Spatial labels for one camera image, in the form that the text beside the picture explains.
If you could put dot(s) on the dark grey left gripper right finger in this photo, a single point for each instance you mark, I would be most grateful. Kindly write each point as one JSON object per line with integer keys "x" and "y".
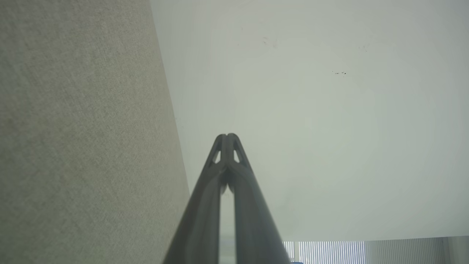
{"x": 253, "y": 220}

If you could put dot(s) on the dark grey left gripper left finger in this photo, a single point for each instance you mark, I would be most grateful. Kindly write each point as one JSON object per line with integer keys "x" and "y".
{"x": 201, "y": 212}

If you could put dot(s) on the white vertical window blinds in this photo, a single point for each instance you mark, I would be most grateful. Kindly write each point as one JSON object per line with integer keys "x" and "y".
{"x": 348, "y": 253}

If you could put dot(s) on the grey fabric sofa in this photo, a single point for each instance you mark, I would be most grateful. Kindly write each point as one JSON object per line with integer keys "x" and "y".
{"x": 80, "y": 132}

